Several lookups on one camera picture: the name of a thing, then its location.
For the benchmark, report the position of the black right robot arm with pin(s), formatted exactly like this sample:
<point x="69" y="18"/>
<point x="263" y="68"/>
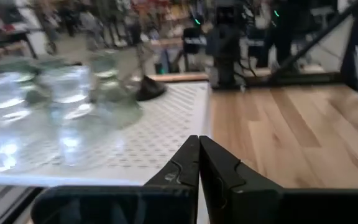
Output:
<point x="225" y="56"/>

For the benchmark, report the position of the clear ribbed glass candle holder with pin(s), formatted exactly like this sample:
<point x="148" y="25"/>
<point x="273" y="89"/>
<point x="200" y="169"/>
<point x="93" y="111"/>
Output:
<point x="67" y="124"/>

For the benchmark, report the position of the white perforated metal shelf riser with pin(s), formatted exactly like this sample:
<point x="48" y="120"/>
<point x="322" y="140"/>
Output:
<point x="172" y="118"/>

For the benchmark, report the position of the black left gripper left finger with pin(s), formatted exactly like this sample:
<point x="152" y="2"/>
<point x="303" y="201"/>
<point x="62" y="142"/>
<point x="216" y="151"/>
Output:
<point x="110" y="205"/>

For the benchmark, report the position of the green ribbed glass candle holder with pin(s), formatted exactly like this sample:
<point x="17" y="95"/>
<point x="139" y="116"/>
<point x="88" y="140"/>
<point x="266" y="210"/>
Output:
<point x="8" y="124"/>
<point x="113" y="105"/>

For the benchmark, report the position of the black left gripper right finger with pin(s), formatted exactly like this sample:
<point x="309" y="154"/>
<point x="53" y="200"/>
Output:
<point x="291" y="207"/>

